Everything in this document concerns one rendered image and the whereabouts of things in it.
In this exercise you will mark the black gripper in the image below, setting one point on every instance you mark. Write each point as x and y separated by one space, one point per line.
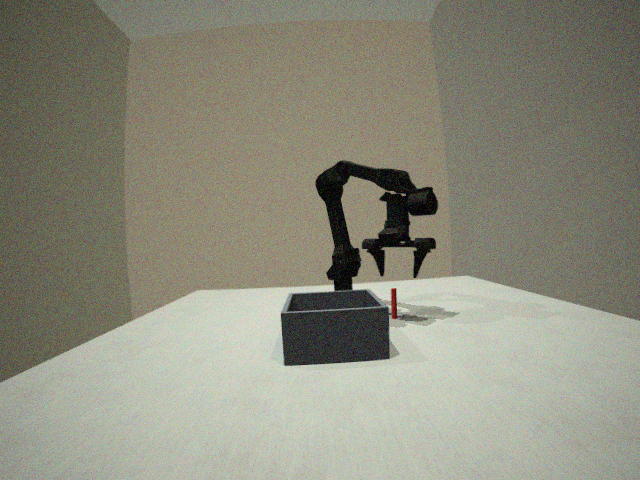
423 245

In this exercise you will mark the red peg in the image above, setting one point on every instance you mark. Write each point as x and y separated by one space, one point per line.
394 304

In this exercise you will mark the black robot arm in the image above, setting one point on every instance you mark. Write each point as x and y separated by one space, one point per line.
417 202

